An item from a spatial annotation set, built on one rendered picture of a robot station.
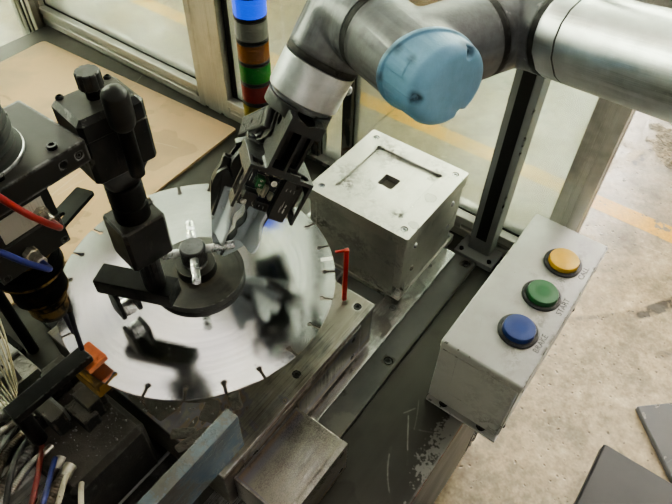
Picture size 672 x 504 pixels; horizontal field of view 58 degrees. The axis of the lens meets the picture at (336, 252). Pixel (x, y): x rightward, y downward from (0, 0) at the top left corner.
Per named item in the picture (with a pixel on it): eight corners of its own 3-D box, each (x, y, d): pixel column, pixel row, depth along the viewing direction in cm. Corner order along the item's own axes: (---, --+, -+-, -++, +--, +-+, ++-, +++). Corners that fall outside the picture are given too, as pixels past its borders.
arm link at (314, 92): (280, 34, 61) (348, 66, 64) (261, 75, 63) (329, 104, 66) (292, 59, 55) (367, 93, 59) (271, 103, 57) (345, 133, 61)
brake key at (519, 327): (508, 317, 78) (512, 308, 76) (537, 333, 76) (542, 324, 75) (494, 338, 75) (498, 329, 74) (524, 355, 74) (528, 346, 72)
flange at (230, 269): (229, 320, 69) (226, 307, 67) (136, 304, 70) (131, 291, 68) (255, 249, 76) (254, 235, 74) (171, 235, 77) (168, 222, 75)
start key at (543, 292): (531, 283, 81) (535, 274, 80) (559, 298, 80) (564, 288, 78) (518, 302, 79) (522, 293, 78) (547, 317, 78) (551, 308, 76)
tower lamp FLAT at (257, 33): (250, 24, 84) (249, 3, 82) (275, 34, 82) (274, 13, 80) (228, 37, 82) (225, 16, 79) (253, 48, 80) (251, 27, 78)
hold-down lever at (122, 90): (100, 61, 46) (64, 68, 44) (143, 82, 42) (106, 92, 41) (118, 156, 50) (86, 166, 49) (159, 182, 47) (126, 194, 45)
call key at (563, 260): (552, 252, 85) (556, 243, 84) (579, 265, 84) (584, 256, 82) (540, 269, 83) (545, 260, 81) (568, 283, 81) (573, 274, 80)
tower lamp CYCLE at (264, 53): (252, 45, 86) (251, 25, 84) (276, 56, 85) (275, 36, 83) (231, 58, 84) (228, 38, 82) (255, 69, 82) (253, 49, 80)
